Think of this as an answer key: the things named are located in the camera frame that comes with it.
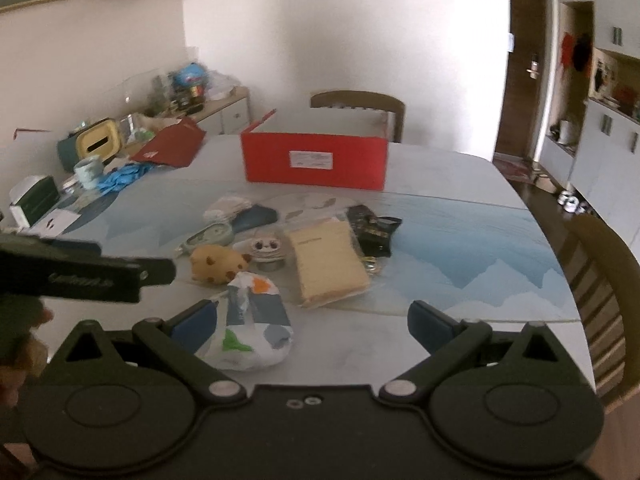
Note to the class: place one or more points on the brown paper bag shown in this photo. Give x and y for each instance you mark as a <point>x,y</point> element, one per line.
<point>150,122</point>

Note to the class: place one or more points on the green and white box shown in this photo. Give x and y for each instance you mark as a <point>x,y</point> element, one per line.
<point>37,200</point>

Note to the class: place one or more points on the beige slippers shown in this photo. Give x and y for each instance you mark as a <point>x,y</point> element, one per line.
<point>545,181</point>

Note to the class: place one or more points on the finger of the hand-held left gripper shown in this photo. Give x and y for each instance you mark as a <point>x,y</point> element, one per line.
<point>50,246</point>
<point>159,271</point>

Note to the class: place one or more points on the red and black hanging ornament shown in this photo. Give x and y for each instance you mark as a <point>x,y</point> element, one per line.
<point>575,52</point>

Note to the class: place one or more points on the green round case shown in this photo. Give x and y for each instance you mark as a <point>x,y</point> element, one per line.
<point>210,235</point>

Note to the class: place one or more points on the yellow brown plush toy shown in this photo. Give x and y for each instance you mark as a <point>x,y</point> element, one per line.
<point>215,262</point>

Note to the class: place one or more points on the patterned door mat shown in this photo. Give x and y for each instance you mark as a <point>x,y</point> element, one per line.
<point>512,167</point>

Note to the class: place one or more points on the person's left hand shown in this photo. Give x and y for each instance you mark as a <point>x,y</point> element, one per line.
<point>37,355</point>

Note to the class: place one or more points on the red cardboard box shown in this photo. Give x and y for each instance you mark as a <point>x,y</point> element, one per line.
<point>270,160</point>

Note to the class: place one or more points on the white wall cabinet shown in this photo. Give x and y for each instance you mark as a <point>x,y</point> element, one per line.
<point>615,150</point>

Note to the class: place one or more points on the white container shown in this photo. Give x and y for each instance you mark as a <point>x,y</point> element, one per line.
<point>566,131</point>

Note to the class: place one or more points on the beige wafer packet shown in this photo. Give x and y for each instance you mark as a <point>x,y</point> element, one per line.
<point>325,260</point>

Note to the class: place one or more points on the round panda face toy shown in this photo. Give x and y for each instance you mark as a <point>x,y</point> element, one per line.
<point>265,250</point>

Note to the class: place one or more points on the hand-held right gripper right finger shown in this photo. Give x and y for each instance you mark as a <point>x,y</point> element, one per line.
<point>430,322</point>

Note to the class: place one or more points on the blue globe toy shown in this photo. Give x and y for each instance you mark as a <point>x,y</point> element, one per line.
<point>190,74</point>

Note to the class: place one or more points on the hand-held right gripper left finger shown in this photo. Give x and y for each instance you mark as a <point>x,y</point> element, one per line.
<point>192,322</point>

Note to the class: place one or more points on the black snack packet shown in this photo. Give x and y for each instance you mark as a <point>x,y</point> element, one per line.
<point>372,230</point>

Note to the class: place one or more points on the clear plastic bag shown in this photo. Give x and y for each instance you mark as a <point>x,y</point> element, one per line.
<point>222,85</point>

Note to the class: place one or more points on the yellow and teal tissue box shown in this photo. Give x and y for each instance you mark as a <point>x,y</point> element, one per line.
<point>95,140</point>

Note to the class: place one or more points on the red box lid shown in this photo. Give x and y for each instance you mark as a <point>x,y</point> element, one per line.
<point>172,145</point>

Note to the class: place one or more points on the blue gloves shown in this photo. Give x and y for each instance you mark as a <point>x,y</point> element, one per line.
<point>120,177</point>

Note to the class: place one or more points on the brown door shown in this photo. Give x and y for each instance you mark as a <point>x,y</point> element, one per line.
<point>525,35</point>

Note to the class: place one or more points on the white sideboard cabinet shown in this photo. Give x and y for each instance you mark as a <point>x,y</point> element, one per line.
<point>225,112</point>

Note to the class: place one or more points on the wooden chair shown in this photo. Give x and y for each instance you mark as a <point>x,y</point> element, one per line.
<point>600,260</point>
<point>357,100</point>

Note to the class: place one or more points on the white printed plastic bag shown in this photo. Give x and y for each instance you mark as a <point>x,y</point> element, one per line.
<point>255,320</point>

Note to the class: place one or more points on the white cloth packet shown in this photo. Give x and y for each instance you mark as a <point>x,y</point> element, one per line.
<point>227,207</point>

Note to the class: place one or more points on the white shoe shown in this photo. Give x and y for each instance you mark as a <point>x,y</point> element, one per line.
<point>569,201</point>

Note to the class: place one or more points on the red label bottle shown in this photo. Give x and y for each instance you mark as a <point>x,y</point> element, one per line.
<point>196,94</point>

